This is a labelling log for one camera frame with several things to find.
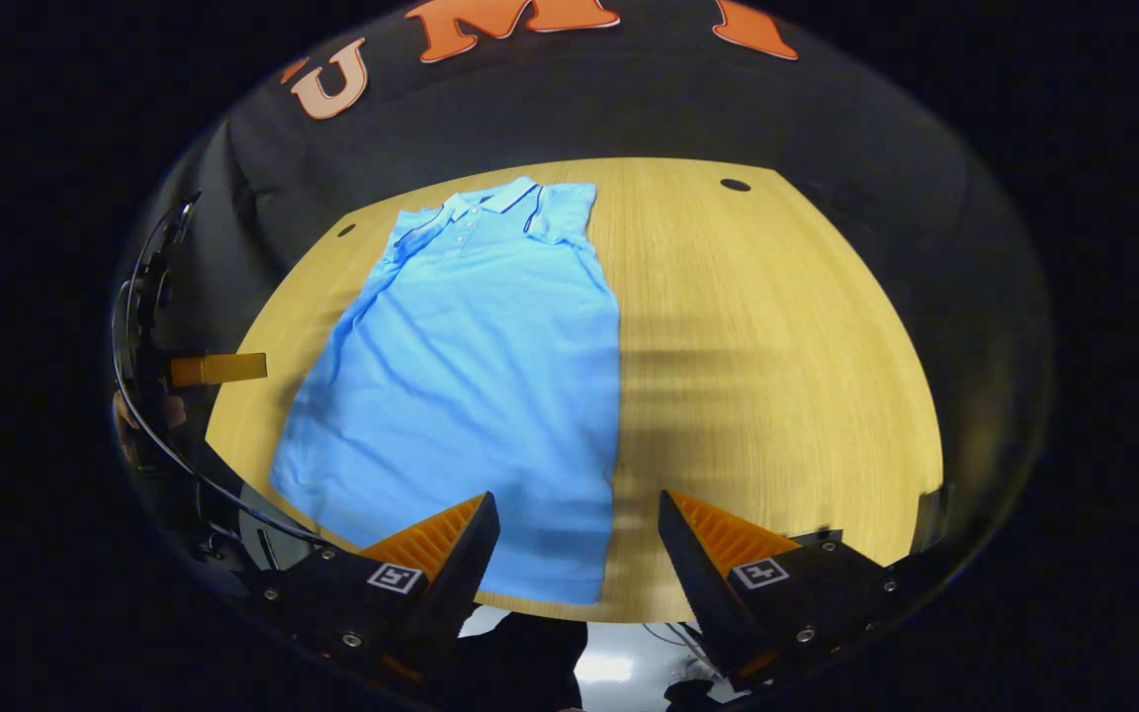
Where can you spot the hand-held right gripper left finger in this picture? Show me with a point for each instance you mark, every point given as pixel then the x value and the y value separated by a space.
pixel 461 574

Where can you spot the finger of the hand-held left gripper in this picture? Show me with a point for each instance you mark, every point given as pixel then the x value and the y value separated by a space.
pixel 223 369

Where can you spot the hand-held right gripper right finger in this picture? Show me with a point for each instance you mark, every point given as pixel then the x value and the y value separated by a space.
pixel 693 583

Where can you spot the light blue T-shirt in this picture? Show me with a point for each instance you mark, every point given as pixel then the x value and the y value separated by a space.
pixel 471 396

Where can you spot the person's dark clothing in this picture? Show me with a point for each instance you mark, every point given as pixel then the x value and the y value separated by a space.
pixel 520 658

